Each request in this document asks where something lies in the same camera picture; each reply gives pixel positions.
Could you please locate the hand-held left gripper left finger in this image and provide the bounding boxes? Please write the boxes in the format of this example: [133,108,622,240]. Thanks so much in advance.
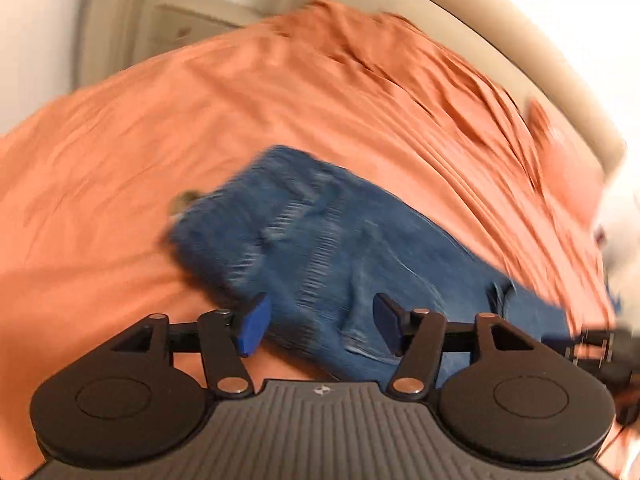
[107,292,273,400]

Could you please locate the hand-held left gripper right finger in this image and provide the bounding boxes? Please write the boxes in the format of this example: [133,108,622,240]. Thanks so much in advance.
[372,292,541,401]

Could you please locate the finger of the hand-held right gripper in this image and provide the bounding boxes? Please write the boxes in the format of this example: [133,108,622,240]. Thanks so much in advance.
[542,327,617,363]

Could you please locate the blue denim pants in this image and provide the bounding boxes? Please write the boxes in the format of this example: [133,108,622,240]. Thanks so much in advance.
[167,144,576,385]

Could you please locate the khaki fabric belt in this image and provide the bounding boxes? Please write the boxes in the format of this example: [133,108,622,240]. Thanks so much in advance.
[167,189,203,223]

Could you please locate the orange embroidered pillow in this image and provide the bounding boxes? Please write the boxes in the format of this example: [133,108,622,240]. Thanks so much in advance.
[527,100,618,226]

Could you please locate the orange duvet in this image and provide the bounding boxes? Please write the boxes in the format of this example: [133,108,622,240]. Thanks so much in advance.
[0,0,618,466]

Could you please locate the beige padded headboard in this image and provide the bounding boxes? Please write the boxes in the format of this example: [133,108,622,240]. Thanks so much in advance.
[400,0,628,176]

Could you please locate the beige nightstand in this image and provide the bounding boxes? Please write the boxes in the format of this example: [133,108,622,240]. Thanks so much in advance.
[152,0,266,58]

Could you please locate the beige pleated curtain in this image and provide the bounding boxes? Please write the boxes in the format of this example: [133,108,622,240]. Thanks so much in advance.
[82,0,201,86]

